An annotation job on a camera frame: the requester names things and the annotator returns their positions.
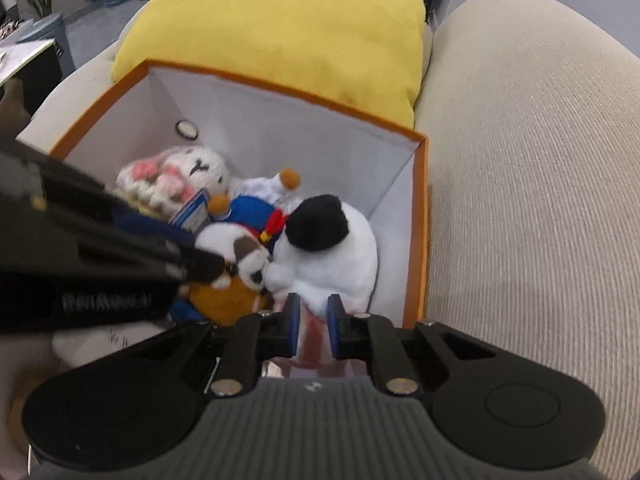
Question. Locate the orange cardboard box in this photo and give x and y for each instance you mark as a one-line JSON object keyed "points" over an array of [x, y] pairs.
{"points": [[310, 130]]}

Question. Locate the yellow pillow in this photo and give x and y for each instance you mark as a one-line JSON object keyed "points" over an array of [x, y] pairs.
{"points": [[280, 30]]}

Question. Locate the grey trash bin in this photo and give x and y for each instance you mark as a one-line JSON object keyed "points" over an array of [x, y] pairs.
{"points": [[47, 40]]}

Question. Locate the person's brown sock foot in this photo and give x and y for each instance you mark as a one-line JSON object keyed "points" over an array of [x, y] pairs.
{"points": [[12, 102]]}

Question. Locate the white plush with black ear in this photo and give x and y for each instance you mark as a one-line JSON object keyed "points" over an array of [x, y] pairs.
{"points": [[345, 255]]}

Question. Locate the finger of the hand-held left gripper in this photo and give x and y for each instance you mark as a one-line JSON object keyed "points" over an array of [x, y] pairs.
{"points": [[165, 262], [130, 217]]}

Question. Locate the white crochet bunny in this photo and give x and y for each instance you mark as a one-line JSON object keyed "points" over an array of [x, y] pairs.
{"points": [[195, 165]]}

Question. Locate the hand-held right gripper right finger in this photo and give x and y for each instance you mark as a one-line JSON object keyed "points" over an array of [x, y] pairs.
{"points": [[334, 327]]}

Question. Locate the beige sofa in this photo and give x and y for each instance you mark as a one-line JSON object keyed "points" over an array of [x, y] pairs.
{"points": [[525, 185]]}

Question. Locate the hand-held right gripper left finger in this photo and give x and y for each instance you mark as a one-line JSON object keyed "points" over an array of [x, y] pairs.
{"points": [[294, 322]]}

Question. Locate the white top coffee table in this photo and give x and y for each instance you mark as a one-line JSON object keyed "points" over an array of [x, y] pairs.
{"points": [[22, 57]]}

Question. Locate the plush dog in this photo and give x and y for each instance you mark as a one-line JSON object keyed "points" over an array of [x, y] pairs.
{"points": [[255, 210]]}

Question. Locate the small white card box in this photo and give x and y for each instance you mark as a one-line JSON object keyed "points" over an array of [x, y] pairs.
{"points": [[90, 347]]}

